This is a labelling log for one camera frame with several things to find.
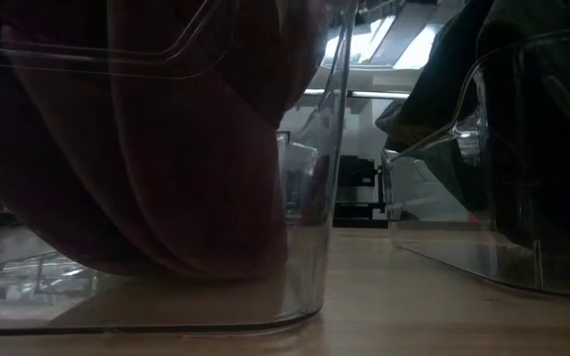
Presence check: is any maroon cap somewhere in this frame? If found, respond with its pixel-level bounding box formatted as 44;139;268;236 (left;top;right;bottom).
0;29;291;281
0;0;330;133

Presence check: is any dark green cap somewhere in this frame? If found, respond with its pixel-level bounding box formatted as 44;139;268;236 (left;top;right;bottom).
477;0;570;258
375;0;497;214

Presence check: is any black box-shaped device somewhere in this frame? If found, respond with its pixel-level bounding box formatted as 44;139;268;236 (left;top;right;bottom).
337;155;383;189

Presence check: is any clear bin with white sticker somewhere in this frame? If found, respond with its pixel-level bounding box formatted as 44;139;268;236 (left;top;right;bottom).
0;0;360;337

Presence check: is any silver horizontal bar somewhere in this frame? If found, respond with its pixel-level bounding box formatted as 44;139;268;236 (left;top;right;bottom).
302;88;413;100

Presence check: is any clear plastic bin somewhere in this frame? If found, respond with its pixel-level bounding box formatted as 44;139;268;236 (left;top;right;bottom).
381;27;570;301

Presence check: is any black aluminium extrusion frame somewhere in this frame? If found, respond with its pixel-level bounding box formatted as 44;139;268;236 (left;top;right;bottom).
332;200;390;229

